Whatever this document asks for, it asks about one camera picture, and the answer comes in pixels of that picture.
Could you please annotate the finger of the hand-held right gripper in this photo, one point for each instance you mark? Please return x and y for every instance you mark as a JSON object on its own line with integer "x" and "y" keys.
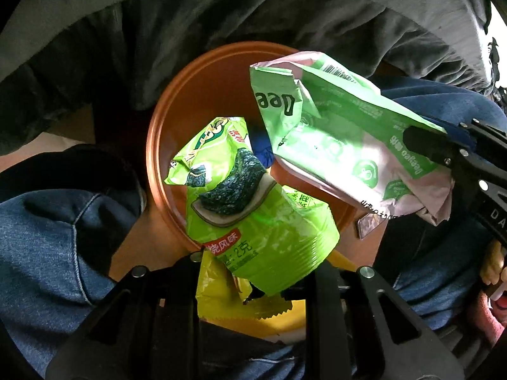
{"x": 487, "y": 134}
{"x": 431, "y": 144}

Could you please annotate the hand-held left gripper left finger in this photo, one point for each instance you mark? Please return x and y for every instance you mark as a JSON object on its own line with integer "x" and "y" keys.
{"x": 182, "y": 285}

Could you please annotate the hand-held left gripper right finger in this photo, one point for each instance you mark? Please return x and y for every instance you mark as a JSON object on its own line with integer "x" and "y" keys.
{"x": 324, "y": 301}

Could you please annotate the yellow snack wrapper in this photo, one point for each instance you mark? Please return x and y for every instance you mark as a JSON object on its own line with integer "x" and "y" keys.
{"x": 222, "y": 297}

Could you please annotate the green seaweed snack packet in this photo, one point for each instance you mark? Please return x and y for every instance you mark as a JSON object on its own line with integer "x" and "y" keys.
{"x": 257, "y": 237}

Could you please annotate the green white wet wipes packet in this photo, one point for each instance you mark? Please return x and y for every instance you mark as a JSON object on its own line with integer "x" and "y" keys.
{"x": 336, "y": 134}

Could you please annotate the orange plastic bucket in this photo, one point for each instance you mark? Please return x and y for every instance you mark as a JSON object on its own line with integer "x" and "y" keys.
{"x": 206, "y": 95}

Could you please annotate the person's right hand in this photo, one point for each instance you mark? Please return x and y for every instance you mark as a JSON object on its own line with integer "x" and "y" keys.
{"x": 493, "y": 265}

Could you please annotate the yellow plastic holder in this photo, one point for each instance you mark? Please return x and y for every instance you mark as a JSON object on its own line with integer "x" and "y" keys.
{"x": 299, "y": 316}

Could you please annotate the person's right leg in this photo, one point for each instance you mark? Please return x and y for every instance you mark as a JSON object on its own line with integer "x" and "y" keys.
{"x": 435, "y": 99}

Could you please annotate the person's leg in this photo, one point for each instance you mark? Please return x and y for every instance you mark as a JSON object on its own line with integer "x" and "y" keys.
{"x": 39, "y": 265}
{"x": 435, "y": 99}

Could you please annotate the small shiny card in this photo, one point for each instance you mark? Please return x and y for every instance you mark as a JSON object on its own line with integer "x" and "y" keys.
{"x": 370, "y": 225}

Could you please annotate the pink cloth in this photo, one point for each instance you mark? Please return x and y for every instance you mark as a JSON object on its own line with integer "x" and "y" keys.
{"x": 487, "y": 316}

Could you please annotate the person's left leg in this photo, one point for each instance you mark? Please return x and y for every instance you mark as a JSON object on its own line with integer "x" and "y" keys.
{"x": 39, "y": 265}

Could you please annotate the dark blue wrapper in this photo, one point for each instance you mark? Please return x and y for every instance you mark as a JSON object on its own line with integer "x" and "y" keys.
{"x": 259, "y": 142}

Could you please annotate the grey blanket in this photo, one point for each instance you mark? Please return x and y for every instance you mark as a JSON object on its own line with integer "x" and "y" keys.
{"x": 237, "y": 8}

